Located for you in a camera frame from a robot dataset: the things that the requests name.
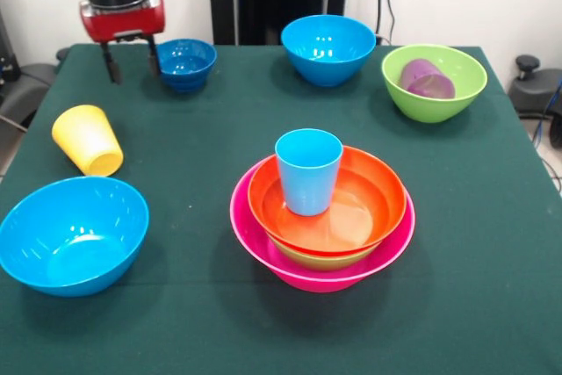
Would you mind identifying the orange bowl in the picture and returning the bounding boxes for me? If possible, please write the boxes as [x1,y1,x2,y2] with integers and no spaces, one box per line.
[247,145,408,257]

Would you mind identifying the black pedestal foot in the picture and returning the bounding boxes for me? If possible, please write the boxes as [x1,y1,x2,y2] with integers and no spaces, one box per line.
[508,54,562,118]
[0,62,58,124]

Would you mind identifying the light blue bowl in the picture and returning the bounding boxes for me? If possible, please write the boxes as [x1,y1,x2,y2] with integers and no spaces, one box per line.
[280,14,378,88]
[0,176,151,299]

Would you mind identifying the small dark blue bowl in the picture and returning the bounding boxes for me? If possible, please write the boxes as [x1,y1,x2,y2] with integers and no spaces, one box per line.
[155,38,219,94]

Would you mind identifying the purple cup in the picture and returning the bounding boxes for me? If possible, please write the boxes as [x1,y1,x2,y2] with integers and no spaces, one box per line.
[399,58,457,100]

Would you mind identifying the light blue cup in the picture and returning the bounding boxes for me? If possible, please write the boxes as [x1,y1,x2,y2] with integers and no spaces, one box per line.
[274,128,344,218]

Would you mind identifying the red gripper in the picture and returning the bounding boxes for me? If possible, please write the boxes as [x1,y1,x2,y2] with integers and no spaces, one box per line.
[78,0,167,85]

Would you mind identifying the lime green bowl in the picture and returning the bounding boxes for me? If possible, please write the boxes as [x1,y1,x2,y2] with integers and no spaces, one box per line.
[380,44,489,125]
[266,235,384,272]

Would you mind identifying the yellow cup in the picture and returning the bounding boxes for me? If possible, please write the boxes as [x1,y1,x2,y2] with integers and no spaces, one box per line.
[51,105,125,177]

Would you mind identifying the pink bowl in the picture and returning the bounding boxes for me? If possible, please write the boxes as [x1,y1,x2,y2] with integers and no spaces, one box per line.
[228,157,417,294]

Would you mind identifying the dark green tablecloth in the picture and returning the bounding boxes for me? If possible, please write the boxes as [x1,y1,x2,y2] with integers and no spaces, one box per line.
[0,43,562,375]

